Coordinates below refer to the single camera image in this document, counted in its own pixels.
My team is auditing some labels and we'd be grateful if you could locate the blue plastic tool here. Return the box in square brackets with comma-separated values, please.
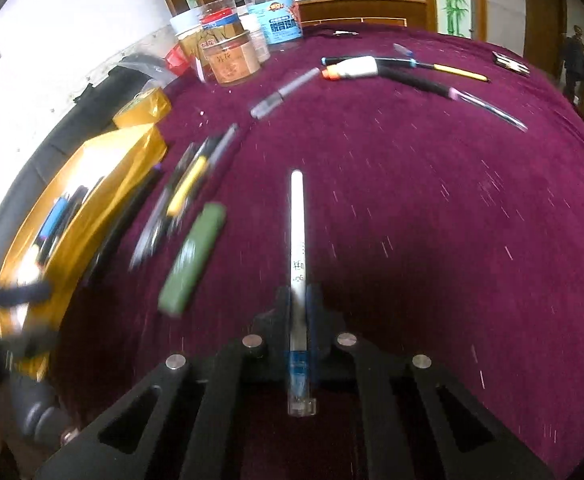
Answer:
[42, 197, 70, 241]

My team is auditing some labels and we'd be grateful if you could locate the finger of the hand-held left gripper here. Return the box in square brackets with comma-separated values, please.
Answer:
[0, 280, 55, 313]
[0, 322, 60, 361]

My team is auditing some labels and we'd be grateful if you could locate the brown wooden door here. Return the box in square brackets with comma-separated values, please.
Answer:
[522, 0, 568, 78]

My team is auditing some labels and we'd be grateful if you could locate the yellow-taped white box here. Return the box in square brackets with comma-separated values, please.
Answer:
[0, 122, 169, 381]

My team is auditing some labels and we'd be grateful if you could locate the black pen with clear end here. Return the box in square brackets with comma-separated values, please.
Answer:
[379, 71, 529, 133]

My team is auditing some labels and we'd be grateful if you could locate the clear jar orange label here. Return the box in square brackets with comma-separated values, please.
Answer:
[202, 30, 263, 87]

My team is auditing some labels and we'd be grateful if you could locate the green marker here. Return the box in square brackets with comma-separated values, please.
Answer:
[158, 202, 227, 317]

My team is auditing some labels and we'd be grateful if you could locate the black pen with yellow end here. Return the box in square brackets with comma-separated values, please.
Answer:
[321, 55, 490, 82]

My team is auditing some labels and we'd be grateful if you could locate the red plastic bag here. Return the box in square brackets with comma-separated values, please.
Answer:
[164, 42, 193, 77]

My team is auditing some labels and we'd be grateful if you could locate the small white bottle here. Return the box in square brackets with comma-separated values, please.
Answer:
[242, 14, 271, 63]

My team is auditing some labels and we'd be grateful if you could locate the clear jar with red lid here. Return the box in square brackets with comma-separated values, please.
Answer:
[199, 0, 243, 43]

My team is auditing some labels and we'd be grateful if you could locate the white glue bottle orange cap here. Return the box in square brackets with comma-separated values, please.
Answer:
[321, 56, 379, 81]

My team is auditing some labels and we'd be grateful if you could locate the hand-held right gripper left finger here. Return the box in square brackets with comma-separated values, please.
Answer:
[34, 282, 295, 480]

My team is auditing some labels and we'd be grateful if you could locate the white pen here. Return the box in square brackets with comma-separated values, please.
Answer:
[286, 169, 319, 417]

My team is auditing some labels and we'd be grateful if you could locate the wooden glass cabinet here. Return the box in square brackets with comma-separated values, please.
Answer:
[149, 0, 488, 41]

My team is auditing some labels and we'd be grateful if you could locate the pile of pens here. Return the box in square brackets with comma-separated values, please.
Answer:
[129, 122, 240, 271]

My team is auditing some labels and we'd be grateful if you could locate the maroon velvet tablecloth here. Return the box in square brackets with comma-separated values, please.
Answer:
[56, 22, 584, 480]

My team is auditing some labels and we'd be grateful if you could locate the yellow tape roll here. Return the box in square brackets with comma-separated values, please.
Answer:
[112, 87, 173, 130]

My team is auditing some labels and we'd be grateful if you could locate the grey marker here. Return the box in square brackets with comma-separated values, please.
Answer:
[250, 67, 321, 121]

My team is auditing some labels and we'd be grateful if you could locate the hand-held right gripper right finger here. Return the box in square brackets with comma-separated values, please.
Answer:
[306, 282, 560, 480]

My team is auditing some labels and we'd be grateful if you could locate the large clear jar blue label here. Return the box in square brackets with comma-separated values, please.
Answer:
[237, 0, 303, 51]

